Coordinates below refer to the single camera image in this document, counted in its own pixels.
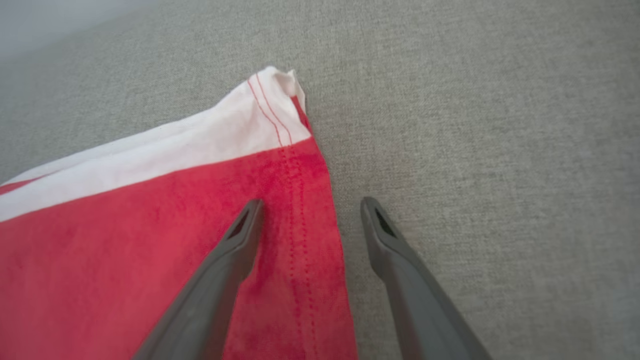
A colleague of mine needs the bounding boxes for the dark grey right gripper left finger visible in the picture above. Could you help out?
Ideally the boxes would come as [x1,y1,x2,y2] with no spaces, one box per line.
[129,198,264,360]

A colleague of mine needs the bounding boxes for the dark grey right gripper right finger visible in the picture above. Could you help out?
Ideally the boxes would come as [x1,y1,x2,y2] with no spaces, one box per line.
[360,196,495,360]

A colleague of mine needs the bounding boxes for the red white basketball jersey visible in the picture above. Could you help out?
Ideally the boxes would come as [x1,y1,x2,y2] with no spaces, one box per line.
[0,66,360,360]

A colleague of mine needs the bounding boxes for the grey fabric sofa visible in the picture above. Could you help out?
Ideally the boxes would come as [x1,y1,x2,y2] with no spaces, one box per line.
[0,0,640,360]

